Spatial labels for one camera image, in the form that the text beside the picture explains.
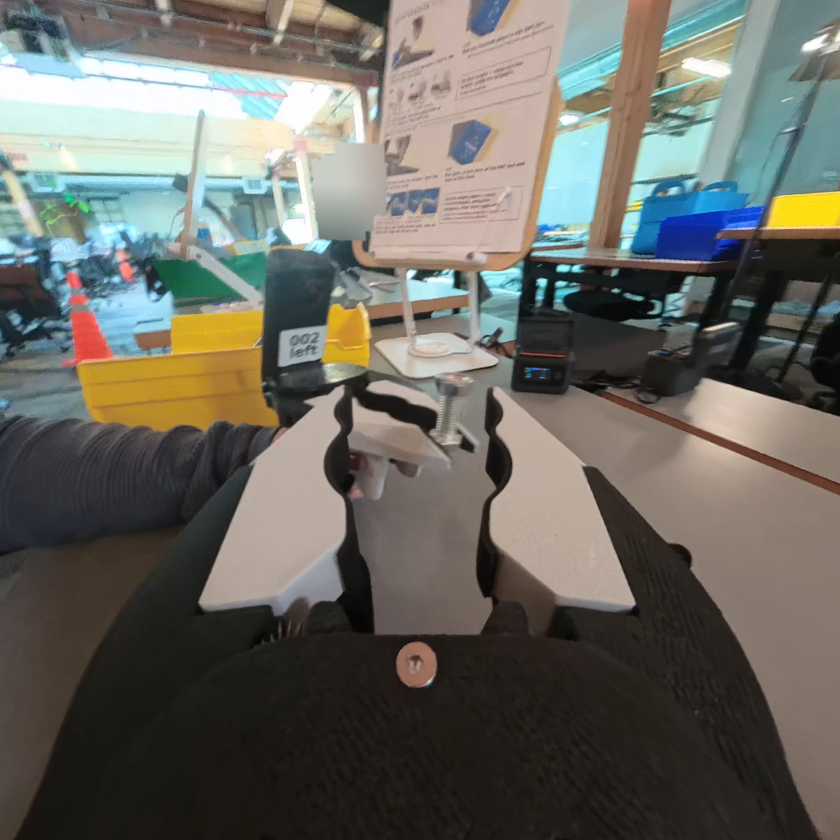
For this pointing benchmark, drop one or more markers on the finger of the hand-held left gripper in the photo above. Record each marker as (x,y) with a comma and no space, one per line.
(394,443)
(394,387)

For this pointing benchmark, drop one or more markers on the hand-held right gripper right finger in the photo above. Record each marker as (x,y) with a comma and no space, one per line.
(558,525)

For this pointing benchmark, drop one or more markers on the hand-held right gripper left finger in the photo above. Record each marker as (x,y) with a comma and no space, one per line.
(275,525)

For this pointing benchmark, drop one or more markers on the silver steel nut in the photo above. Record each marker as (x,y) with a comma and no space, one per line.
(447,438)

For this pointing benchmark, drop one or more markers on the silver steel bolt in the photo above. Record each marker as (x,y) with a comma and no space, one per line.
(453,407)

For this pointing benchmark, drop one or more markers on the person's left forearm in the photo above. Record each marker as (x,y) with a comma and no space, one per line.
(98,479)

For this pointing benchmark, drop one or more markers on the person's left hand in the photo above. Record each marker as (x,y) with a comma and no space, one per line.
(358,492)

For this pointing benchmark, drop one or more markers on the yellow plastic bin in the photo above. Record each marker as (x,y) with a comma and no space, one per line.
(170,387)
(804,208)
(216,331)

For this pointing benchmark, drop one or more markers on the green plastic bin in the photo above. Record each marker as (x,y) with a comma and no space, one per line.
(203,279)

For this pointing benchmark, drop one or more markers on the black label printer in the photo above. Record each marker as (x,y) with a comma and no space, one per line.
(541,348)

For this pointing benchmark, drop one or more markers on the orange traffic cone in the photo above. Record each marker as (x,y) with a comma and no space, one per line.
(124,266)
(85,321)

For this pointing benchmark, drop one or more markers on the grey power unit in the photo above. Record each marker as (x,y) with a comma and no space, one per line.
(689,361)

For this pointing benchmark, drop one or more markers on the black office chair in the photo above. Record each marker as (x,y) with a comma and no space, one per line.
(610,304)
(29,308)

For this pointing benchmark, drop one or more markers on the instruction board on stand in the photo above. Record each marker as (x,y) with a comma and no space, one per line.
(466,131)

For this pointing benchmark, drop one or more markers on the wooden top desk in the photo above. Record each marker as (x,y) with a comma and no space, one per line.
(623,262)
(781,235)

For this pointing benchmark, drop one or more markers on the blue plastic bin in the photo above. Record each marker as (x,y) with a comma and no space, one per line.
(709,236)

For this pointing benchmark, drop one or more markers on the wooden support post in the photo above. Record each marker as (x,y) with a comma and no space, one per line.
(633,118)

